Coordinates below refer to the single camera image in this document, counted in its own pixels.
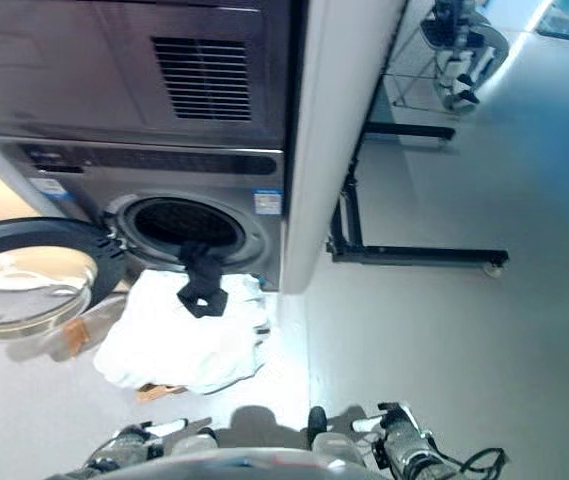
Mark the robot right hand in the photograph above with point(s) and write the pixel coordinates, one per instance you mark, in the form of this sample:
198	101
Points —
404	430

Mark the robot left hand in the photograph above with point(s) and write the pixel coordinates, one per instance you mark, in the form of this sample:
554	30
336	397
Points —
134	442

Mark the robot right silver arm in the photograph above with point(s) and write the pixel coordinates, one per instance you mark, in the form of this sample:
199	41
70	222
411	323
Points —
434	462

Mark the robot left silver arm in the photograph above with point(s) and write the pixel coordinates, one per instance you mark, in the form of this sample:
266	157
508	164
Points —
81	467

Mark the orange wooden laundry basket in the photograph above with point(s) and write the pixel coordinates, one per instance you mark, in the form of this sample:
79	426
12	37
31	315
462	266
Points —
156	394

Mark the white clothes pile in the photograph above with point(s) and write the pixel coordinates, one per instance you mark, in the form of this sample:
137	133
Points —
174	345

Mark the round washing machine door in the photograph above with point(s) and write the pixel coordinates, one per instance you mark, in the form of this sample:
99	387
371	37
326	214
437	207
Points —
24	280

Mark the grey front-load washing machine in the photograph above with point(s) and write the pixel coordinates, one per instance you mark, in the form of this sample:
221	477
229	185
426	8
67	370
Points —
89	195

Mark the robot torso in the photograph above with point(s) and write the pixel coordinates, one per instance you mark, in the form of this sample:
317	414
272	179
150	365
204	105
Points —
224	465

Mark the black garment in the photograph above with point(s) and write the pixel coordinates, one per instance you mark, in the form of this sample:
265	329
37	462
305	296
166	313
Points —
203	280

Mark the blue white energy label sticker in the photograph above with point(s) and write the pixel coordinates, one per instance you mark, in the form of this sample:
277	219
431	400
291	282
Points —
267	202

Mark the white cabinet side panel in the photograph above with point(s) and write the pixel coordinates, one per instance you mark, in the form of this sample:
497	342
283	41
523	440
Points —
324	150

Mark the grey stacked dryer with vent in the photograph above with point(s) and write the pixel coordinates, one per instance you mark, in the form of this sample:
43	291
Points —
114	75

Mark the distant robot on stand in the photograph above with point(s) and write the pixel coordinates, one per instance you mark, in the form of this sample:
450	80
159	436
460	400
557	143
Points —
469	65

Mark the black wheeled stand frame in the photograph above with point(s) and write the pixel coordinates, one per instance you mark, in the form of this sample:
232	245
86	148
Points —
414	251

